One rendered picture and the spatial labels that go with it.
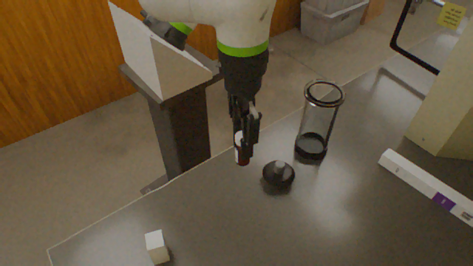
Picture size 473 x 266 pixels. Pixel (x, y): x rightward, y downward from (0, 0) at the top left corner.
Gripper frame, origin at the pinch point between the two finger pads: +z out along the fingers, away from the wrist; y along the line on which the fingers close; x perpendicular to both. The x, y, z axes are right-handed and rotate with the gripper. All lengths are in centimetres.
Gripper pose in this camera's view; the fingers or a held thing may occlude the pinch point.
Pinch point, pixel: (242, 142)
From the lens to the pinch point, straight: 75.2
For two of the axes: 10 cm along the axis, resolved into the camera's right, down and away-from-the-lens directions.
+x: -9.2, 2.9, -2.5
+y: -3.9, -6.6, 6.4
